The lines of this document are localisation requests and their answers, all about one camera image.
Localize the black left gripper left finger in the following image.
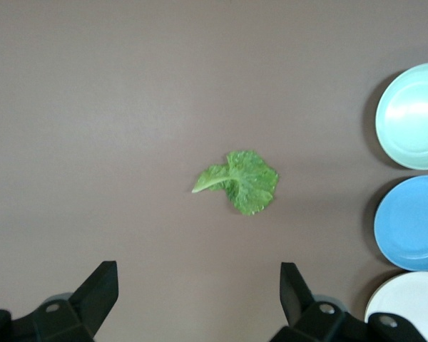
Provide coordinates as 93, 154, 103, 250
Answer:
0, 260, 120, 342

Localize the green lettuce leaf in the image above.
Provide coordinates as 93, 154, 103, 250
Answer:
191, 150, 280, 217

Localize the blue plate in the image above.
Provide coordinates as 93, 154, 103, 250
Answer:
374, 175, 428, 272

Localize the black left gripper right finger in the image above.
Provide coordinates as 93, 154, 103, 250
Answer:
272, 261, 428, 342

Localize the mint green plate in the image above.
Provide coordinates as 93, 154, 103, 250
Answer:
374, 62, 428, 171

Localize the white plate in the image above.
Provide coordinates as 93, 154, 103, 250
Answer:
364, 271, 428, 342

